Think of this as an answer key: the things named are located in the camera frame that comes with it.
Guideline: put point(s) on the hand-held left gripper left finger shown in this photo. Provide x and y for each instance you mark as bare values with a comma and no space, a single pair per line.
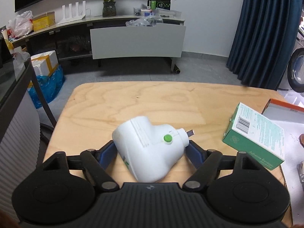
105,155

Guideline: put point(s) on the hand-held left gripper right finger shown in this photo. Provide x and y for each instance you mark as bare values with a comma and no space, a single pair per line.
196,154

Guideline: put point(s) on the white repellent heater green logo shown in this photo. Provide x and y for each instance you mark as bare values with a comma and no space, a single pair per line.
147,152

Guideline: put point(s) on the green white bandage box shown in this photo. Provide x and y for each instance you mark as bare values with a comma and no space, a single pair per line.
256,137

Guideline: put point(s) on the orange white box tray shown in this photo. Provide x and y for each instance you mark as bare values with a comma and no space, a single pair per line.
294,194

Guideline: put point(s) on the brown tube white cap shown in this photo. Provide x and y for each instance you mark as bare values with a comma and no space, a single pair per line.
302,140

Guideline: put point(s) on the clear liquid refill bottle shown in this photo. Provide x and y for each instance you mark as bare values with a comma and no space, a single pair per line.
301,171

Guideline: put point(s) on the blue plastic bag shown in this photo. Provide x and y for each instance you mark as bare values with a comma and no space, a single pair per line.
47,87

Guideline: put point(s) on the black glass-top grey cabinet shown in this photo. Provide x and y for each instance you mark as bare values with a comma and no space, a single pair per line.
16,128

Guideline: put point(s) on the white foam box yellow tape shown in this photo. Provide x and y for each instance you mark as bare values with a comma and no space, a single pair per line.
45,63

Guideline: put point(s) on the low white console cabinet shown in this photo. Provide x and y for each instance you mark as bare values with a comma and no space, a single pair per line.
137,41

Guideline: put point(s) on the silver washing machine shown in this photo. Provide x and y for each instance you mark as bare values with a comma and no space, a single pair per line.
295,68

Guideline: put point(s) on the dark blue curtain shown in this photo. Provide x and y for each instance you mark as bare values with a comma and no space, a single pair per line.
261,33

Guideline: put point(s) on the clear plastic bag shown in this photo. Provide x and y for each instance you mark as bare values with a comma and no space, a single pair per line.
142,21

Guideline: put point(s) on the white router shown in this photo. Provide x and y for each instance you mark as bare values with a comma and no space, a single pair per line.
71,15

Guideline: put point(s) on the yellow tin box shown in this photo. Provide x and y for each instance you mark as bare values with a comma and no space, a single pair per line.
44,21

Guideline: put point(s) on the white plastic bag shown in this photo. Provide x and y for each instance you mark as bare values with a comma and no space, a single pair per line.
20,25

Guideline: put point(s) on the black green box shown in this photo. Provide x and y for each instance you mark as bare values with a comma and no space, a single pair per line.
159,2

